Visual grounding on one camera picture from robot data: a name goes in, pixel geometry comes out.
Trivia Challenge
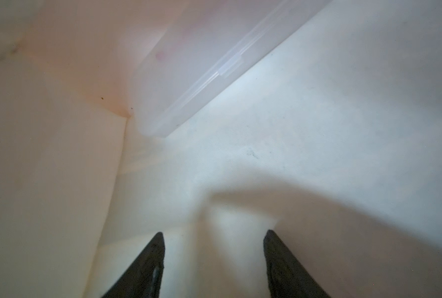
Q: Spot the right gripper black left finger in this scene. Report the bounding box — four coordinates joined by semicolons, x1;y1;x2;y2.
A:
102;232;165;298

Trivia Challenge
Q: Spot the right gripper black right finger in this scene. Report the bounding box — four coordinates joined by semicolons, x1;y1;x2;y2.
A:
263;230;330;298

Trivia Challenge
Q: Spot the white printed canvas tote bag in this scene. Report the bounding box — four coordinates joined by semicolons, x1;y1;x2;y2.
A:
0;1;442;298

